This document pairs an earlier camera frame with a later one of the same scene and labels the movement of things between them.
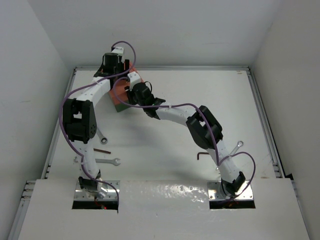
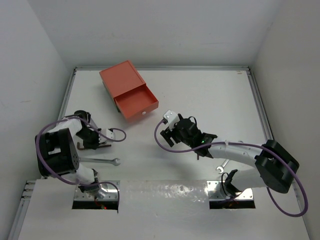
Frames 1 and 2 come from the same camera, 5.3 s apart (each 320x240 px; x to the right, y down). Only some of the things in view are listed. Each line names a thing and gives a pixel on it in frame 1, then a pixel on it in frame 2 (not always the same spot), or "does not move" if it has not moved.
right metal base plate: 214,193 does not move
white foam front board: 164,210 does not move
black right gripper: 130,93 to 167,134
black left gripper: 124,65 to 94,144
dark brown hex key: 97,150 to 98,147
